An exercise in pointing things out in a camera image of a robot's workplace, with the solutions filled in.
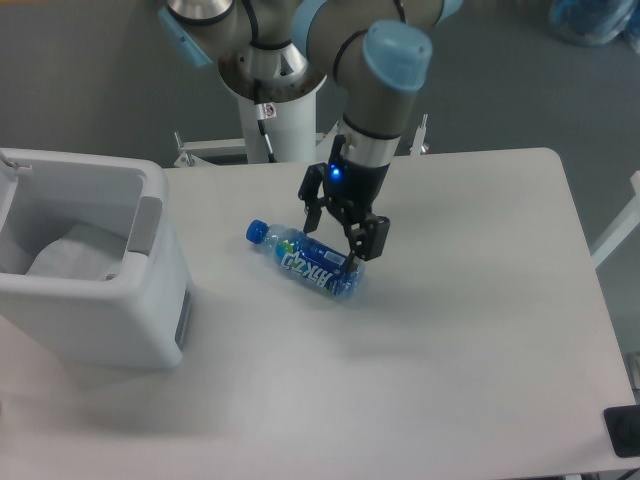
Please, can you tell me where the white pedestal base frame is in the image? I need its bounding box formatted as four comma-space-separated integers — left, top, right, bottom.
173, 113, 430, 168

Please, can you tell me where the white frame bar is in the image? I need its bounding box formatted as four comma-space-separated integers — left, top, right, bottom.
590, 171, 639, 268

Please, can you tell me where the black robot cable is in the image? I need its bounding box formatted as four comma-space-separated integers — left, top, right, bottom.
252, 78, 278, 164

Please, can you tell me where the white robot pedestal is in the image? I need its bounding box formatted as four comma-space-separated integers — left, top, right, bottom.
217, 43, 326, 164

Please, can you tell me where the blue plastic bag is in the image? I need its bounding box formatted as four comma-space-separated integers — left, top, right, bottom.
548, 0, 639, 47

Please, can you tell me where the white trash can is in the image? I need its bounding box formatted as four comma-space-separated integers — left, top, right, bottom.
1, 148, 193, 369

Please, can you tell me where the black device at edge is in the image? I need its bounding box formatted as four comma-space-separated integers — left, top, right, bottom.
603, 405, 639, 458

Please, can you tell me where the blue plastic drink bottle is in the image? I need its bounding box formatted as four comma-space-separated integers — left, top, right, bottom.
245, 219, 365, 298

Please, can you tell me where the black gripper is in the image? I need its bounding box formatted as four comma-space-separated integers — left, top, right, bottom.
298, 134, 390, 273

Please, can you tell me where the white plastic wrapper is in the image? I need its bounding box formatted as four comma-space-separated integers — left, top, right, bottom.
26, 224, 127, 281

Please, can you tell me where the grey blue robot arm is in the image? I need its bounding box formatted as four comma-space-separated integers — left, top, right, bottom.
159, 1, 460, 266

